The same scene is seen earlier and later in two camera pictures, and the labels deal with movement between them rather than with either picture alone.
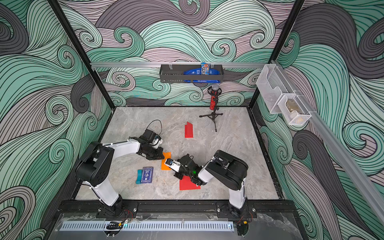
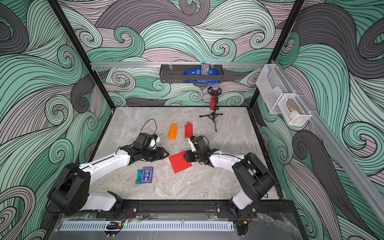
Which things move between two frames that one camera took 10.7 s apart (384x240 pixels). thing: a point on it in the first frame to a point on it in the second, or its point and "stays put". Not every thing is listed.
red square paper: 186,184 to 178,163
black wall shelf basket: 175,73 stays put
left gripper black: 158,156 stays put
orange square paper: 164,167 to 173,132
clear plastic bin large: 272,85 stays put
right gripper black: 180,174 to 191,155
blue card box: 147,174 stays put
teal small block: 139,176 stays put
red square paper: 188,130 stays put
